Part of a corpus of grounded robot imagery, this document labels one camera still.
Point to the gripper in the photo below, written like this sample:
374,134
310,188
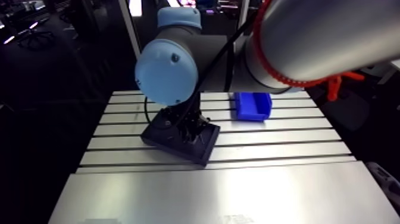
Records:
182,120

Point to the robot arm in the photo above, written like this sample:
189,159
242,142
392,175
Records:
165,72

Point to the dark blue-grey tray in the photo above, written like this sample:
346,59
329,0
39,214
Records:
182,150

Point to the blue bin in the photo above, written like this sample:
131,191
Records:
250,106

